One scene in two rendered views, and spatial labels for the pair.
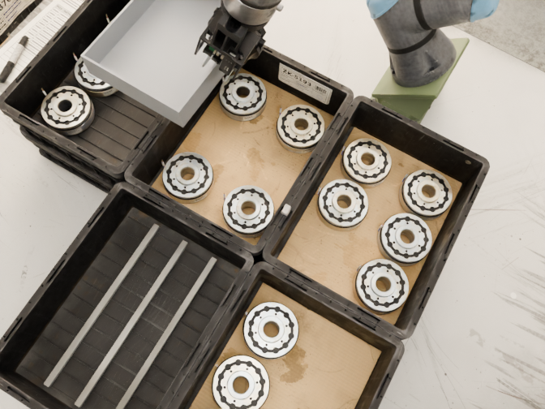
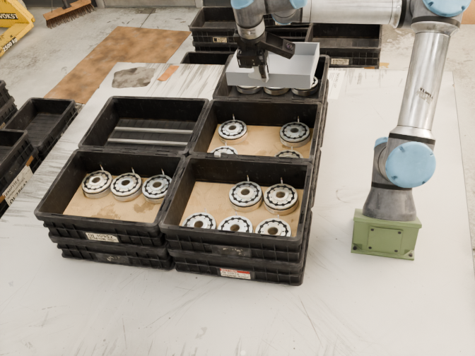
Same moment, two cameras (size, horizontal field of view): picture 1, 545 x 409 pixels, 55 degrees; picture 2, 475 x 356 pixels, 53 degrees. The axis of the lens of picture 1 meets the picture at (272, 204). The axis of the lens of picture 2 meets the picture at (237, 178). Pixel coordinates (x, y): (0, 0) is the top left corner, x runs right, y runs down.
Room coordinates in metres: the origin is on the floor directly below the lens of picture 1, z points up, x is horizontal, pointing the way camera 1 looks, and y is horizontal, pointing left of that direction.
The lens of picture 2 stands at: (0.31, -1.15, 1.93)
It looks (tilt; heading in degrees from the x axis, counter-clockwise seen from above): 45 degrees down; 87
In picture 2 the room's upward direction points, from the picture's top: 10 degrees counter-clockwise
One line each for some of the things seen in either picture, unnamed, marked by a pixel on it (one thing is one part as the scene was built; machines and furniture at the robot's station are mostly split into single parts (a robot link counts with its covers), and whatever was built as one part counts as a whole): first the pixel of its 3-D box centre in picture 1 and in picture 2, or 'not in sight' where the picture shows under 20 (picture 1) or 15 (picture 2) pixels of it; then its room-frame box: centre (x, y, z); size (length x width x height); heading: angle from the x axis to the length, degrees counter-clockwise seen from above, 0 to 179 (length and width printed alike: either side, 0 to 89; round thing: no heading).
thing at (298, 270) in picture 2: not in sight; (244, 230); (0.35, -0.20, 0.76); 0.40 x 0.30 x 0.12; 158
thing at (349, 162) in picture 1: (366, 160); (280, 196); (0.48, -0.18, 0.86); 0.10 x 0.10 x 0.01
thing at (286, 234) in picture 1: (373, 217); (240, 208); (0.35, -0.20, 0.87); 0.40 x 0.30 x 0.11; 158
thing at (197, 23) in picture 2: not in sight; (227, 40); (0.56, 1.81, 0.31); 0.40 x 0.30 x 0.34; 156
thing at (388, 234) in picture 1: (406, 237); (235, 229); (0.32, -0.27, 0.86); 0.10 x 0.10 x 0.01
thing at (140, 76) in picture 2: not in sight; (131, 76); (0.00, 0.92, 0.71); 0.22 x 0.19 x 0.01; 156
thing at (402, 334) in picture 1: (379, 208); (238, 196); (0.35, -0.20, 0.92); 0.40 x 0.30 x 0.02; 158
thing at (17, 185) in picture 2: not in sight; (22, 188); (-0.62, 0.62, 0.41); 0.31 x 0.02 x 0.16; 66
